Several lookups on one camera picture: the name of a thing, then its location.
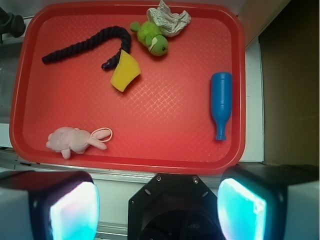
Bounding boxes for red plastic tray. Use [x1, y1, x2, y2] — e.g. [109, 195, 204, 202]
[9, 1, 246, 175]

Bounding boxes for crumpled white paper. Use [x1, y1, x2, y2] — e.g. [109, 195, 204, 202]
[146, 0, 192, 38]

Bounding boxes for dark purple twisted rope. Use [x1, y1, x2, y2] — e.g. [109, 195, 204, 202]
[41, 25, 132, 72]

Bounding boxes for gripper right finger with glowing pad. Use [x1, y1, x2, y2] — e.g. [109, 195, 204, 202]
[217, 164, 320, 240]

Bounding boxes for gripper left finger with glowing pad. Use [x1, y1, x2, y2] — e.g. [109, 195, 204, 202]
[0, 170, 100, 240]

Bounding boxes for black knob fixture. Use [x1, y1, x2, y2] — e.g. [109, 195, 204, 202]
[0, 8, 26, 40]

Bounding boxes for green plush turtle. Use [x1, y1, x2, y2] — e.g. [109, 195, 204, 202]
[129, 21, 169, 57]

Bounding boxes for yellow green sponge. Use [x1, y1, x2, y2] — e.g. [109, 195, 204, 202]
[110, 50, 141, 93]

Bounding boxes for pink plush bunny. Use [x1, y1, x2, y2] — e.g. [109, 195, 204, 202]
[46, 127, 113, 160]

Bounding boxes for blue toy bottle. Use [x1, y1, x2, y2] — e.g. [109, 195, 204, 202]
[211, 72, 232, 141]

